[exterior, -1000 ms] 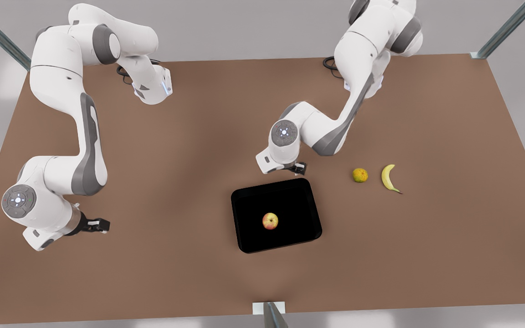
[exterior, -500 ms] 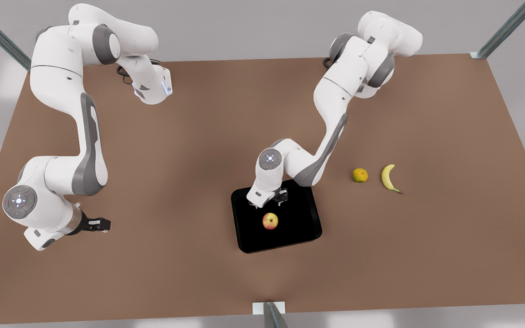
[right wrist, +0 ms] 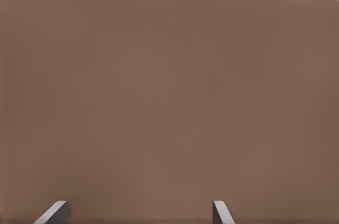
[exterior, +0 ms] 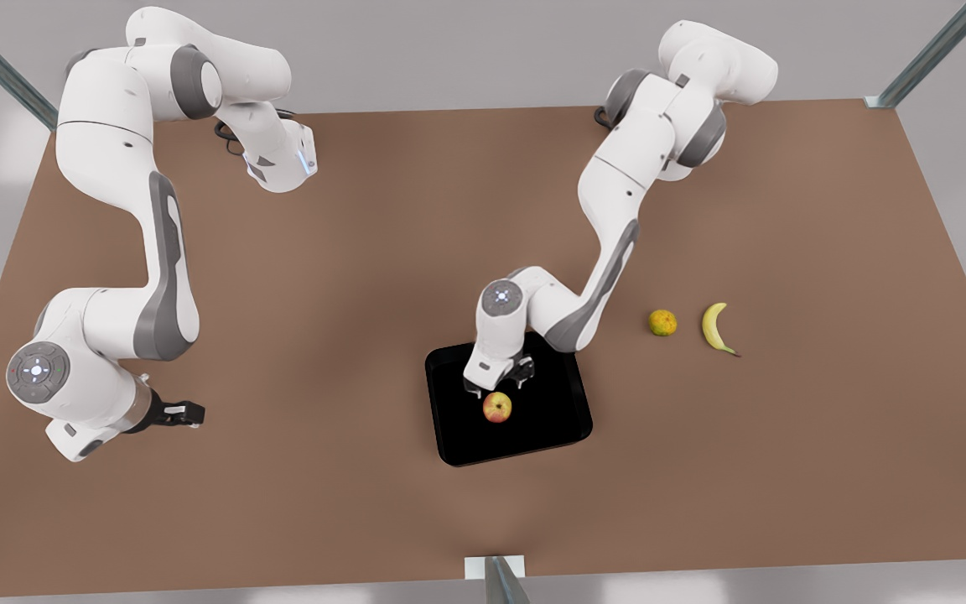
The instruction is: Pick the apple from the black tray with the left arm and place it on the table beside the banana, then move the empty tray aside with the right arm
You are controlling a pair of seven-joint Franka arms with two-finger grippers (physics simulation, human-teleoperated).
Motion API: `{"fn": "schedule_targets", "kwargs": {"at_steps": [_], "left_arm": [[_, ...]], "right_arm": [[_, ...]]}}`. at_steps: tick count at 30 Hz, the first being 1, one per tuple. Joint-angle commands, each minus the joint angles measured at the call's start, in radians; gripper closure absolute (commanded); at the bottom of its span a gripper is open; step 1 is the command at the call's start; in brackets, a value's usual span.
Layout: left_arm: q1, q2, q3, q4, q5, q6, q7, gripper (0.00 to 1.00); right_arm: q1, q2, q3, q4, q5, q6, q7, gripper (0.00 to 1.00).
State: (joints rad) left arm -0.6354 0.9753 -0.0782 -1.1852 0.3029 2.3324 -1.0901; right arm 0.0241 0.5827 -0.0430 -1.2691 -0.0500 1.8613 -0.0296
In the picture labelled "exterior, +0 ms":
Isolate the black square tray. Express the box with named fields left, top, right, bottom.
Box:
left=424, top=333, right=595, bottom=468

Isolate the yellow banana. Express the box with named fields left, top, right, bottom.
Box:
left=701, top=302, right=741, bottom=358

